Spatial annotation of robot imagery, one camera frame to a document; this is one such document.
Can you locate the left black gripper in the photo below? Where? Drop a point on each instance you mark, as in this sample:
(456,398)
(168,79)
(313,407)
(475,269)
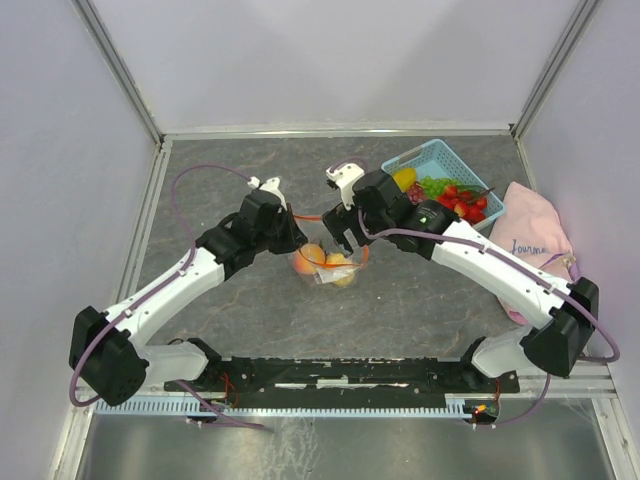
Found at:
(295,237)

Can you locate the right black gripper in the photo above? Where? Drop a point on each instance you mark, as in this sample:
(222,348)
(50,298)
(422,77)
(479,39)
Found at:
(339,219)

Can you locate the yellow star fruit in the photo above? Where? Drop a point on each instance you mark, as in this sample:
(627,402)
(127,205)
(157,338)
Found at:
(405,178)

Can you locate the orange pink peach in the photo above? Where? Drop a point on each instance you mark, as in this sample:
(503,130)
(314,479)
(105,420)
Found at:
(308,258)

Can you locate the clear orange zip top bag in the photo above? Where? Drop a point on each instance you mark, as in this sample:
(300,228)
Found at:
(314,229)

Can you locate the yellow mango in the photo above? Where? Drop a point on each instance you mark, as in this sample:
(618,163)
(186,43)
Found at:
(338,270)

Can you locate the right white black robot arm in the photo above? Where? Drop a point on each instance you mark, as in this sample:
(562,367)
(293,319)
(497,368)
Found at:
(560,315)

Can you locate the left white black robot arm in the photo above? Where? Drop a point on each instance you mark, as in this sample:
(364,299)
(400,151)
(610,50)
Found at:
(110,349)

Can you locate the pink cloth bag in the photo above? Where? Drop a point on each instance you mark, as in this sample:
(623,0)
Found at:
(530,229)

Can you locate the purple grape bunch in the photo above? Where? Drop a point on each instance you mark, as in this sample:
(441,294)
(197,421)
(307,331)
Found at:
(416,194)

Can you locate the green grape bunch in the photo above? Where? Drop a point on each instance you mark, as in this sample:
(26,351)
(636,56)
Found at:
(434,187)

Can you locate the light blue plastic basket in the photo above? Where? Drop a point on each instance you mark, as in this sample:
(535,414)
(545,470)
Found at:
(436,159)

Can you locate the red strawberry bunch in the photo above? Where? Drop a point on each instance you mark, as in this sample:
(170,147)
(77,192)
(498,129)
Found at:
(467,202)

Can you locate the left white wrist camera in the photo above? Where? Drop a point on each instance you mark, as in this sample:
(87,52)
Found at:
(271,185)

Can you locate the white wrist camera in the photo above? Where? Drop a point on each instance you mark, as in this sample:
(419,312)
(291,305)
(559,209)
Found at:
(271,185)
(343,178)

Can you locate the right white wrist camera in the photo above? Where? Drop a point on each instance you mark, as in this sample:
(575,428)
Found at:
(343,178)

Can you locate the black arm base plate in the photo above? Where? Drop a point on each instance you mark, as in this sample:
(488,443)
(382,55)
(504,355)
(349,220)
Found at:
(349,383)

